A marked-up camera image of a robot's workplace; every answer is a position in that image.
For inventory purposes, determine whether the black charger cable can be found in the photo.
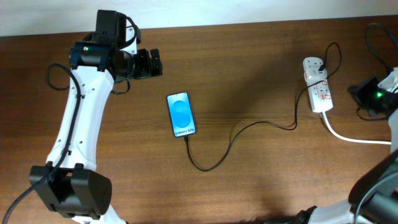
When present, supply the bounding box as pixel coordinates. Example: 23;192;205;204
183;42;343;172

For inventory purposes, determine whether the blue screen smartphone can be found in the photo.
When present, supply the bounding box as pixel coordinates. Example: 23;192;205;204
166;92;197;138

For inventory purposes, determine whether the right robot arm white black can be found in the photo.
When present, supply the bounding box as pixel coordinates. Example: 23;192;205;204
296;67;397;223

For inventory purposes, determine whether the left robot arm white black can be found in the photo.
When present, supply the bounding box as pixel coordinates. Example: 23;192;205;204
29;10;162;223

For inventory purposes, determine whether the white usb charger plug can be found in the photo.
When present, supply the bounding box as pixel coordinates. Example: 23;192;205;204
304;67;327;83

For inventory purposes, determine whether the white power strip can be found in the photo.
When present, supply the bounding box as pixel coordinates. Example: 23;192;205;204
303;57;333;113

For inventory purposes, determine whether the white power strip cord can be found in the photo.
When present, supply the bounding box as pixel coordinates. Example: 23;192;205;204
320;111;392;146

